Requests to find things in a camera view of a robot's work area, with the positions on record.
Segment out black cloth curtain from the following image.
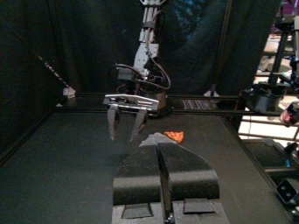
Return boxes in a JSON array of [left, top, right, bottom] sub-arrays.
[[0, 0, 283, 152]]

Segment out black mesh case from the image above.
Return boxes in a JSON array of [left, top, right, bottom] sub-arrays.
[[242, 138, 291, 170]]

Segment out black vertical frame post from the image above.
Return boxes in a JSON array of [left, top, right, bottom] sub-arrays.
[[215, 0, 234, 95]]

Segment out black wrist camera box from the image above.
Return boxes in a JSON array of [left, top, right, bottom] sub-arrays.
[[115, 67, 136, 82]]

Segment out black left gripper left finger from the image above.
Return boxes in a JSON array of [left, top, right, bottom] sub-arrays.
[[112, 132, 164, 207]]

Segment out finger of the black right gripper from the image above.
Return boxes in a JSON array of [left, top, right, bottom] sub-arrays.
[[128, 108, 148, 143], [107, 104, 120, 142]]

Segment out black camera with lenses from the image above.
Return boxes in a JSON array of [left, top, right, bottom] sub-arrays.
[[275, 178, 299, 206]]

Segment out striped label plate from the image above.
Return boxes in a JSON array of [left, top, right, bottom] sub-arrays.
[[182, 99, 214, 111]]

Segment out pink and black device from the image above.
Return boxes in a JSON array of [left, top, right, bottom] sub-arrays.
[[279, 101, 299, 128]]

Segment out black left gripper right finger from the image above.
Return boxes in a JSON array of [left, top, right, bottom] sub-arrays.
[[156, 135, 222, 203]]

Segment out white frame corner bracket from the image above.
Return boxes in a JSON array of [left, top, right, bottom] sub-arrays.
[[62, 86, 78, 99], [203, 88, 220, 98]]

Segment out black leader arm base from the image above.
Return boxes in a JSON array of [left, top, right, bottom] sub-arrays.
[[244, 86, 283, 114]]

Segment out black tripod stand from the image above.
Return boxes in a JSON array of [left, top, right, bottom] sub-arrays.
[[256, 11, 299, 91]]

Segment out orange flat toy piece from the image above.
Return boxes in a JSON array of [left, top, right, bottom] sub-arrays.
[[163, 130, 186, 144]]

